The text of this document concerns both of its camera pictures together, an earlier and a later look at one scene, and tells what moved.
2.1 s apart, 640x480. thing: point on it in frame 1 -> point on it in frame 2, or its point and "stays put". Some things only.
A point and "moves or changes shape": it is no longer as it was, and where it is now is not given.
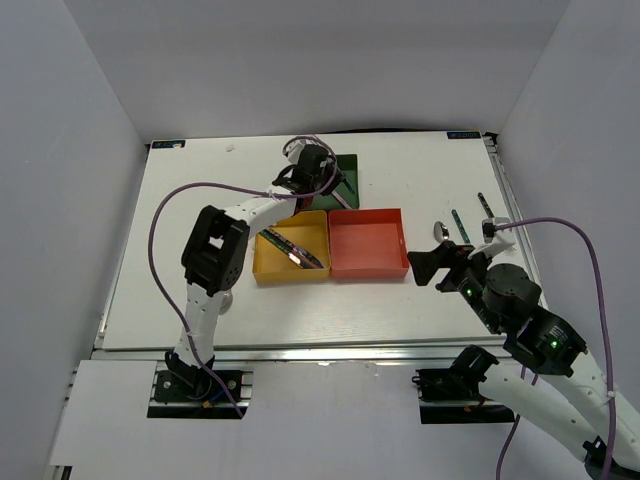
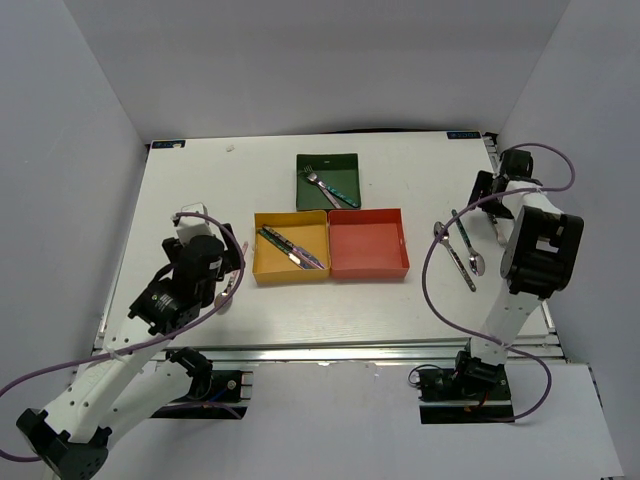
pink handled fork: [341, 200] moves or changes shape
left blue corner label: [166, 144] stays put
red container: [367, 243] stays put
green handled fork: [349, 186] -> [313, 177]
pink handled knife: [305, 254] stays put
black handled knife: [302, 254] stays put
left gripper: [329, 169] -> [232, 258]
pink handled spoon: [226, 301] stays put
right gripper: [447, 255] -> [484, 181]
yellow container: [306, 229] stays put
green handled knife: [298, 260] stays put
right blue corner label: [464, 135] stays put
